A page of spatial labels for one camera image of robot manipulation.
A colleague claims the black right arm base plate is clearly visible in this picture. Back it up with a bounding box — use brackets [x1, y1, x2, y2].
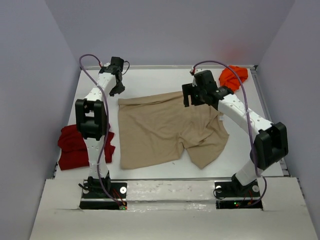
[212, 180, 263, 210]

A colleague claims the orange t shirt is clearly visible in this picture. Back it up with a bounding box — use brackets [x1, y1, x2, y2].
[219, 65, 248, 92]

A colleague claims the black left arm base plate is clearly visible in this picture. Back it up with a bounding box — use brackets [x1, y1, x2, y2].
[78, 181, 128, 210]

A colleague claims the beige t shirt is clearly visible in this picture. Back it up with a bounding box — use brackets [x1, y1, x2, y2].
[118, 91, 229, 170]

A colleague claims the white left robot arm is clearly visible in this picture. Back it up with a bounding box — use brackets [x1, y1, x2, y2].
[75, 54, 125, 198]

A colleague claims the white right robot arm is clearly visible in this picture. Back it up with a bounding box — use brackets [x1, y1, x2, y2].
[182, 70, 289, 196]

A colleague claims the dark red t shirt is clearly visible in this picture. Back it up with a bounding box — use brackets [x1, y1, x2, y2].
[57, 123, 116, 171]

